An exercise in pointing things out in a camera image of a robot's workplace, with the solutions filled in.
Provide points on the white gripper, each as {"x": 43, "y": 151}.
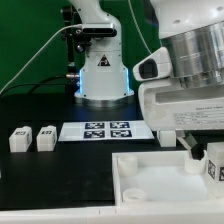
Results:
{"x": 166, "y": 106}

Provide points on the white square tabletop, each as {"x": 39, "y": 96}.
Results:
{"x": 164, "y": 176}

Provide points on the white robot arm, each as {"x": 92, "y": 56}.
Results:
{"x": 182, "y": 83}

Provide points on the white fiducial marker sheet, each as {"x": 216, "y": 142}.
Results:
{"x": 105, "y": 130}

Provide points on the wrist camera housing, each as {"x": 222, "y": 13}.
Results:
{"x": 155, "y": 66}

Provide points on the black camera on mount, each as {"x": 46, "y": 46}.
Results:
{"x": 99, "y": 30}

